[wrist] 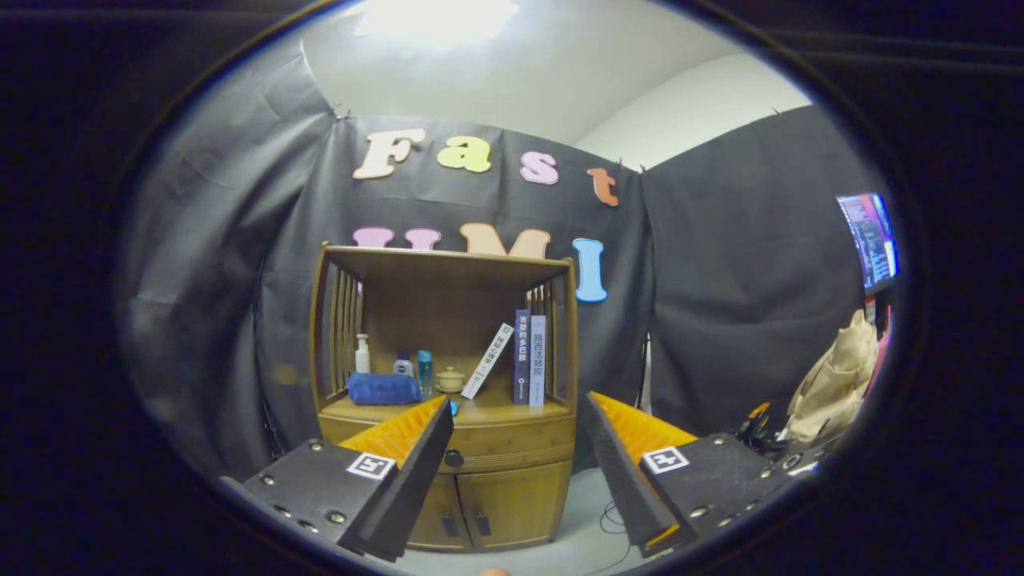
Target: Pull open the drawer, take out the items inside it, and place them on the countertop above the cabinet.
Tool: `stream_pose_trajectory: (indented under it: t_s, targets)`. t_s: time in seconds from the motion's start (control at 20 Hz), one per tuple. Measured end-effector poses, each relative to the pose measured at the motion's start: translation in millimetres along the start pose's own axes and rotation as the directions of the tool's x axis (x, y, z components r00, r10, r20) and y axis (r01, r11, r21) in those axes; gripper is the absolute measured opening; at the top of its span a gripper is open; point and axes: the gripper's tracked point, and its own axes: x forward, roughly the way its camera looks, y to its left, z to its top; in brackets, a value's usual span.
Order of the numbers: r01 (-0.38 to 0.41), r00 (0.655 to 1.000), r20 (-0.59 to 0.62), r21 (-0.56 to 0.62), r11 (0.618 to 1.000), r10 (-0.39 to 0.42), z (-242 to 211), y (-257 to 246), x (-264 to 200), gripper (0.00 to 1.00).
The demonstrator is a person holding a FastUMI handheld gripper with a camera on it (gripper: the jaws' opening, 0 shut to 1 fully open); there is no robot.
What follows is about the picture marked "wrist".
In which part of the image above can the light purple book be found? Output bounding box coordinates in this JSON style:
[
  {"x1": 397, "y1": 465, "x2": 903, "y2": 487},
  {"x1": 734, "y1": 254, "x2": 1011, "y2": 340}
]
[{"x1": 529, "y1": 314, "x2": 547, "y2": 407}]

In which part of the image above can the wooden countertop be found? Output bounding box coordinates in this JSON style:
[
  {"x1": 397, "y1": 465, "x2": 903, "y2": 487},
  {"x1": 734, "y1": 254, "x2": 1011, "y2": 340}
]
[{"x1": 320, "y1": 390, "x2": 575, "y2": 423}]

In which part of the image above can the wooden cabinet door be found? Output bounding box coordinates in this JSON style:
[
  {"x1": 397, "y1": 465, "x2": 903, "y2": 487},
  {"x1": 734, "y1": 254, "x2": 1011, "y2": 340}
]
[
  {"x1": 406, "y1": 472, "x2": 473, "y2": 551},
  {"x1": 458, "y1": 460, "x2": 574, "y2": 549}
]

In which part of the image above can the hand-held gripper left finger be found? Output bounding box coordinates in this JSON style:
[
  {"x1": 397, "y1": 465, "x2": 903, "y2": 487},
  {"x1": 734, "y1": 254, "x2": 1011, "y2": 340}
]
[{"x1": 220, "y1": 394, "x2": 455, "y2": 562}]

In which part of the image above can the wooden cabinet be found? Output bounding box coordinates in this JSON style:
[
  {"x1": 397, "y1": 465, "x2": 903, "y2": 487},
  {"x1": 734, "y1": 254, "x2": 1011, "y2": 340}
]
[{"x1": 310, "y1": 242, "x2": 579, "y2": 553}]

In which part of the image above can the black backdrop cloth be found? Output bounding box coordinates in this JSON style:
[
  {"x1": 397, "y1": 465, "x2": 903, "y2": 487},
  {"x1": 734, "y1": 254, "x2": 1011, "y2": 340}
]
[{"x1": 116, "y1": 40, "x2": 881, "y2": 481}]

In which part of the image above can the black and orange device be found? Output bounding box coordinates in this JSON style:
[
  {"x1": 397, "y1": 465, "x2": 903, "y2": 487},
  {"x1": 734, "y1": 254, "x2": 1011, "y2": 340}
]
[{"x1": 736, "y1": 402, "x2": 789, "y2": 453}]

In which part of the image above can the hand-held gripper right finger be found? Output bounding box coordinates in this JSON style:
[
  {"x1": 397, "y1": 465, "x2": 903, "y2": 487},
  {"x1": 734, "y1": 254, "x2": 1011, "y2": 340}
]
[{"x1": 580, "y1": 390, "x2": 805, "y2": 558}]

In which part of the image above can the dark blue book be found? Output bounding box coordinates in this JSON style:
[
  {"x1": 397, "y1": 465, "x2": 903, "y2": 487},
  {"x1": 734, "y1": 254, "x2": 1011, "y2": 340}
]
[{"x1": 514, "y1": 310, "x2": 532, "y2": 405}]

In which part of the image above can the computer monitor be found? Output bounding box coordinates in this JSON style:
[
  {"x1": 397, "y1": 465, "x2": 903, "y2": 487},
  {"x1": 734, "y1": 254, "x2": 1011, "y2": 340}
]
[{"x1": 836, "y1": 192, "x2": 899, "y2": 295}]

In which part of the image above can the white book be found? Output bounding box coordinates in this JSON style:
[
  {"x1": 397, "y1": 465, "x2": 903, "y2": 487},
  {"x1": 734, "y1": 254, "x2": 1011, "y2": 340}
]
[{"x1": 462, "y1": 322, "x2": 514, "y2": 400}]

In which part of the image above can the blue rolled towel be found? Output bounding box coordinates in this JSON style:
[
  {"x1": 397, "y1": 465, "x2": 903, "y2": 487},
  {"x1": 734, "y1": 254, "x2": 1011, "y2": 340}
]
[{"x1": 346, "y1": 372, "x2": 422, "y2": 406}]

